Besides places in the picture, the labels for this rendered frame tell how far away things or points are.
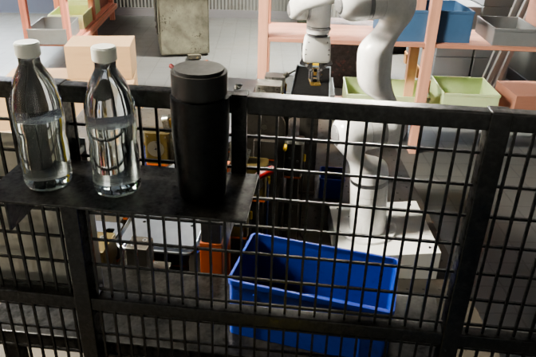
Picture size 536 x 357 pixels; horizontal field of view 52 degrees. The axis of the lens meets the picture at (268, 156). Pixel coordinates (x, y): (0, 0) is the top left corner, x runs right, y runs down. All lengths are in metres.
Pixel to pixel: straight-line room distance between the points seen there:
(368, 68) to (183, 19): 4.99
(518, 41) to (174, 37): 3.76
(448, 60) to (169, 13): 3.03
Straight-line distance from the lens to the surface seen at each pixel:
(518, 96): 4.47
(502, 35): 4.24
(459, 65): 5.74
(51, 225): 1.02
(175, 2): 6.43
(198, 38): 6.54
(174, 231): 1.47
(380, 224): 1.84
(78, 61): 4.60
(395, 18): 1.59
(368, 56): 1.59
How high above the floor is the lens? 1.82
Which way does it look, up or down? 26 degrees down
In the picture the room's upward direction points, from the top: 2 degrees clockwise
